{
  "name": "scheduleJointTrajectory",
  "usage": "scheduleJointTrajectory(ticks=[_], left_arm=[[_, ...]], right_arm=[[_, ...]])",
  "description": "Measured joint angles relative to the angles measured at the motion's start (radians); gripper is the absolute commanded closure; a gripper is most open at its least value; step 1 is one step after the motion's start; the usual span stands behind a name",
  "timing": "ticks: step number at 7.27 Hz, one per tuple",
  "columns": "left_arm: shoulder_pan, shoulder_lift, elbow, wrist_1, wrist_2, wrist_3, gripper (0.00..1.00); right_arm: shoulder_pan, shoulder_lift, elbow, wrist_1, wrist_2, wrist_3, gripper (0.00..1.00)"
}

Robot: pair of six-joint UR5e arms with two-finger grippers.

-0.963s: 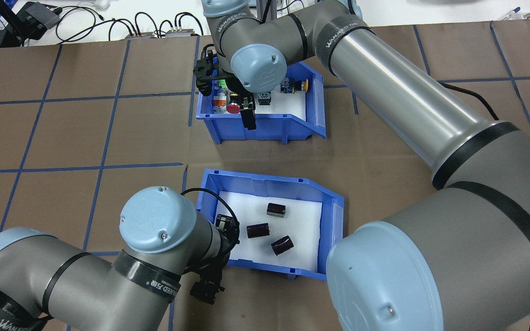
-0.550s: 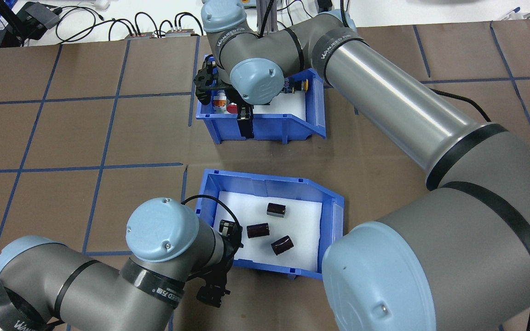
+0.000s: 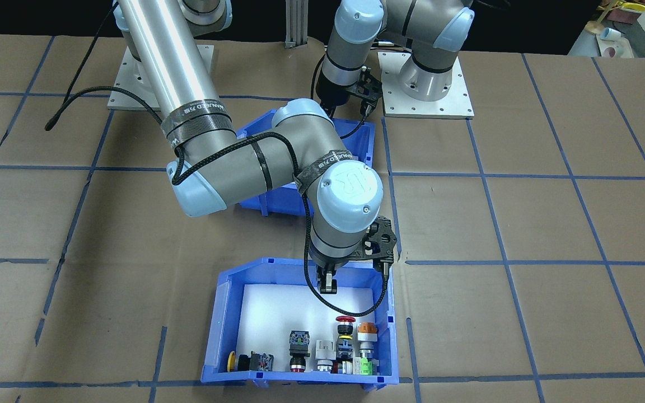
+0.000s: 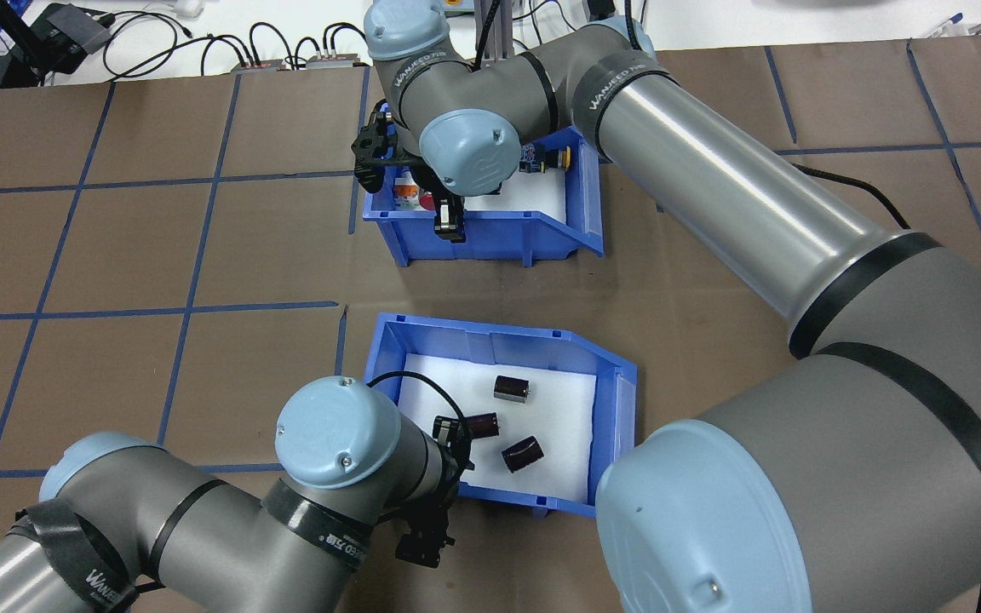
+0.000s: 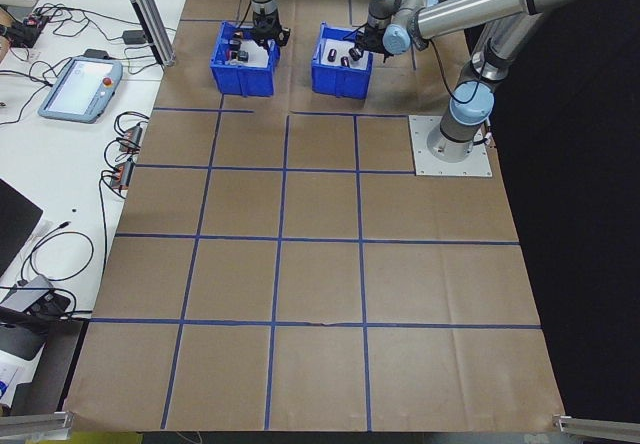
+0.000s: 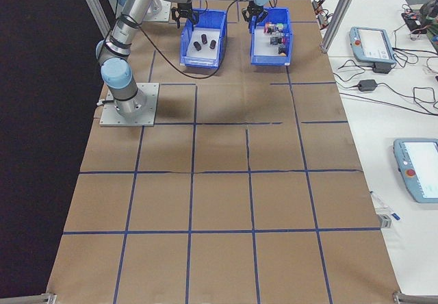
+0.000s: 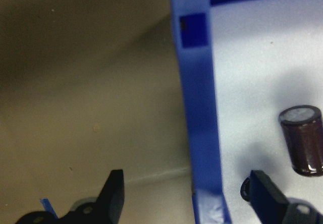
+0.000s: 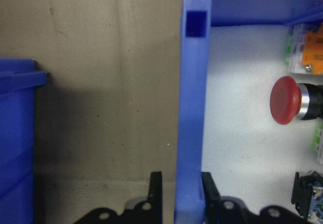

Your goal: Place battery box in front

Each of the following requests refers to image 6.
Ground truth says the camouflage sleeve person arm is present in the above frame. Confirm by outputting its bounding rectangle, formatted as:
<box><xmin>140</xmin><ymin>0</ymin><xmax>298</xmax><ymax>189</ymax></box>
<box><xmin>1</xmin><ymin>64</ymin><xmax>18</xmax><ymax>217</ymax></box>
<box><xmin>420</xmin><ymin>0</ymin><xmax>438</xmax><ymax>27</ymax></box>

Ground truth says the black power brick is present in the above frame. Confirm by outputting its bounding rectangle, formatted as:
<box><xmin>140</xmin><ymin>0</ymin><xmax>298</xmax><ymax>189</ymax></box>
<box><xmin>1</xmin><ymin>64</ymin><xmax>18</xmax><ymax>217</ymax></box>
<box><xmin>372</xmin><ymin>62</ymin><xmax>393</xmax><ymax>75</ymax></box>

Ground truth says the silver aluminium frame bar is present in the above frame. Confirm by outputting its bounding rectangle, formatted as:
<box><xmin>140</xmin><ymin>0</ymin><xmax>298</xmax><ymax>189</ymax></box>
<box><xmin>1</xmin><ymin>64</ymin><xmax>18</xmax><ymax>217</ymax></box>
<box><xmin>73</xmin><ymin>0</ymin><xmax>116</xmax><ymax>40</ymax></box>

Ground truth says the grey blue teach pendant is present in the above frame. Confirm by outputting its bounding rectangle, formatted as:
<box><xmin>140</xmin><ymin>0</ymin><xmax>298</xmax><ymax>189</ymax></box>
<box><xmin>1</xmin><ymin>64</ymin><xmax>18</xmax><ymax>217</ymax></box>
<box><xmin>348</xmin><ymin>26</ymin><xmax>398</xmax><ymax>68</ymax></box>
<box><xmin>392</xmin><ymin>138</ymin><xmax>438</xmax><ymax>204</ymax></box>

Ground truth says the black circuit board device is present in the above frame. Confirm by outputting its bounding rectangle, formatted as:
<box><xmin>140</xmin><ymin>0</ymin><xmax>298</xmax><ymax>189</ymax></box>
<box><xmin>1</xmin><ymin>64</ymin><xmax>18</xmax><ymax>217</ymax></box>
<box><xmin>400</xmin><ymin>10</ymin><xmax>426</xmax><ymax>33</ymax></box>

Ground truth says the aluminium corner bar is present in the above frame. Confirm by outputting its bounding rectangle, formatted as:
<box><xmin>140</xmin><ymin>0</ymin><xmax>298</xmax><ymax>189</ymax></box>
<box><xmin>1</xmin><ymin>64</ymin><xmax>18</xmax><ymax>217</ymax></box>
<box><xmin>392</xmin><ymin>290</ymin><xmax>438</xmax><ymax>304</ymax></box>
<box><xmin>0</xmin><ymin>292</ymin><xmax>57</xmax><ymax>304</ymax></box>

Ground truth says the blue bin with batteries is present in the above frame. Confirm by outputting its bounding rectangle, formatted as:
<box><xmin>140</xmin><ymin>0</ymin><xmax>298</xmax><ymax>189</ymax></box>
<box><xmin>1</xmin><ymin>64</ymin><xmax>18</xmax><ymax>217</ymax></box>
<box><xmin>179</xmin><ymin>8</ymin><xmax>229</xmax><ymax>71</ymax></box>

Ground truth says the aluminium profile post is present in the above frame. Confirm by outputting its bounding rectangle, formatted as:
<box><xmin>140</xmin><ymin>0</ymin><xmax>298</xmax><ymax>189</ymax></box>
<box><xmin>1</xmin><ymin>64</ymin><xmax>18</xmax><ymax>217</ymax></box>
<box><xmin>320</xmin><ymin>0</ymin><xmax>364</xmax><ymax>54</ymax></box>

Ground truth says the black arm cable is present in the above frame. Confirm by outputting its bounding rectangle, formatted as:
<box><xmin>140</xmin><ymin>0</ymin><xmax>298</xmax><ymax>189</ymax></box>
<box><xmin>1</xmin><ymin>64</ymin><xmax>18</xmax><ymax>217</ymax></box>
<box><xmin>136</xmin><ymin>0</ymin><xmax>279</xmax><ymax>79</ymax></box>

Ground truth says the white bin liner sheet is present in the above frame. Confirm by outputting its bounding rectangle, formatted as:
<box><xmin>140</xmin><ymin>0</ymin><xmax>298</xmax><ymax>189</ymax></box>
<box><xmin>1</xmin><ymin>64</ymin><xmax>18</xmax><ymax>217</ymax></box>
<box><xmin>187</xmin><ymin>26</ymin><xmax>222</xmax><ymax>60</ymax></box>
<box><xmin>255</xmin><ymin>26</ymin><xmax>287</xmax><ymax>58</ymax></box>

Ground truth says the black power adapter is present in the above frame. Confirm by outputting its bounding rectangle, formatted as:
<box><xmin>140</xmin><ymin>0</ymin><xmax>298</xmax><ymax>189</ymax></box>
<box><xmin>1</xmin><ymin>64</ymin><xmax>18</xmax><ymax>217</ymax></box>
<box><xmin>357</xmin><ymin>79</ymin><xmax>379</xmax><ymax>92</ymax></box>

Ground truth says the blue bin with switches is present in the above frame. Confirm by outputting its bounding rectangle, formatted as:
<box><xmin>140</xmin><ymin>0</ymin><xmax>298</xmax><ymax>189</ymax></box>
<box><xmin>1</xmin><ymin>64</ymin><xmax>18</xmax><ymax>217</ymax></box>
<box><xmin>249</xmin><ymin>7</ymin><xmax>294</xmax><ymax>67</ymax></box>

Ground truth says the long black table cable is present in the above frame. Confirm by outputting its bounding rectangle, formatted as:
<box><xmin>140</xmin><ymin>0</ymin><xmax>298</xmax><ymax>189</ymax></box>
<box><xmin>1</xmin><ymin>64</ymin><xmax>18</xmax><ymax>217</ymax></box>
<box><xmin>340</xmin><ymin>92</ymin><xmax>438</xmax><ymax>116</ymax></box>

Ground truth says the black frame cover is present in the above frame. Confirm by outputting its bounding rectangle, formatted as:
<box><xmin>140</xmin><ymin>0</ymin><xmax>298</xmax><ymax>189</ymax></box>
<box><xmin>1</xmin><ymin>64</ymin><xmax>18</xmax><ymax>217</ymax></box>
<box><xmin>0</xmin><ymin>0</ymin><xmax>116</xmax><ymax>300</ymax></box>

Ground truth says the black adapter cable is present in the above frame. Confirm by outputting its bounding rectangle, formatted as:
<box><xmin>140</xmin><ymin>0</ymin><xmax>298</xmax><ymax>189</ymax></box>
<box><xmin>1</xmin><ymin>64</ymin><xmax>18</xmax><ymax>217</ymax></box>
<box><xmin>333</xmin><ymin>59</ymin><xmax>365</xmax><ymax>90</ymax></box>

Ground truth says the clear plastic strip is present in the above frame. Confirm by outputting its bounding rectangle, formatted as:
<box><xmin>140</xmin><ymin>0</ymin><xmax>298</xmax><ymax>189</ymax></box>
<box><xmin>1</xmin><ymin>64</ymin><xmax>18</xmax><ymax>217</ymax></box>
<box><xmin>370</xmin><ymin>190</ymin><xmax>391</xmax><ymax>215</ymax></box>

